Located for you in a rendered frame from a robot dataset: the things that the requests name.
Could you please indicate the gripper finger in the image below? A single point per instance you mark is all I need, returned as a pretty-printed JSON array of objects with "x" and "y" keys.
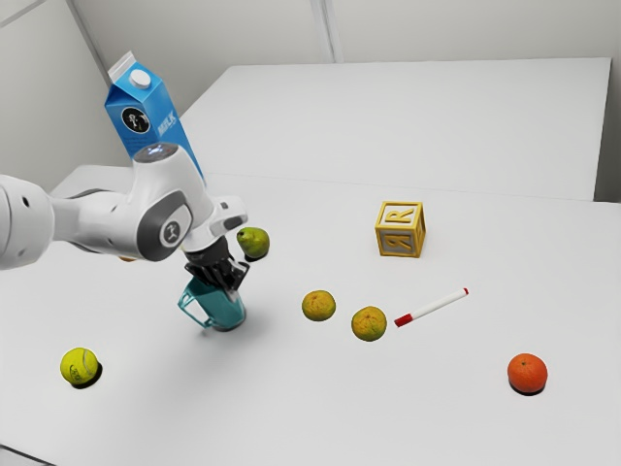
[{"x": 233, "y": 294}]

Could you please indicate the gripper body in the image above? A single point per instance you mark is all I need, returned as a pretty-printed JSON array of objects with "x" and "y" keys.
[{"x": 213, "y": 264}]

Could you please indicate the teal faceted mug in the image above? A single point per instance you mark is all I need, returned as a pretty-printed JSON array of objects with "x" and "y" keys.
[{"x": 216, "y": 306}]

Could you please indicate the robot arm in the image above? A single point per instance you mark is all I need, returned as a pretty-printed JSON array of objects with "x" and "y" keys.
[{"x": 160, "y": 213}]

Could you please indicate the green pear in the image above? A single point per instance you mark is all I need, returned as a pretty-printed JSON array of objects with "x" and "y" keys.
[{"x": 254, "y": 242}]

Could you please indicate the small orange object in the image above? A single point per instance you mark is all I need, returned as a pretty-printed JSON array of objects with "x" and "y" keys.
[{"x": 127, "y": 258}]

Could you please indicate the yellow-green mottled citrus fruit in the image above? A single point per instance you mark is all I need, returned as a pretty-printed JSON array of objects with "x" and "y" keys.
[
  {"x": 369, "y": 323},
  {"x": 318, "y": 305}
]

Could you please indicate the yellow tennis ball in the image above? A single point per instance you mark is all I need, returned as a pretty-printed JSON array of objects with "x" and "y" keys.
[{"x": 78, "y": 366}]

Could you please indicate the blue milk carton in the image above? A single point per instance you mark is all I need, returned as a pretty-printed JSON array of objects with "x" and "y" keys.
[{"x": 145, "y": 109}]

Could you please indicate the yellow letter block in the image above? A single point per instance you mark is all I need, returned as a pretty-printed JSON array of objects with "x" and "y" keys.
[{"x": 400, "y": 229}]

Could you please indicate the red and white marker pen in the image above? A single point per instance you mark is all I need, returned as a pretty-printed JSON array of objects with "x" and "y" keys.
[{"x": 431, "y": 307}]

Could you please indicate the orange fruit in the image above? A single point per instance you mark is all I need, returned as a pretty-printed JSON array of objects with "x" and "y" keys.
[{"x": 527, "y": 372}]

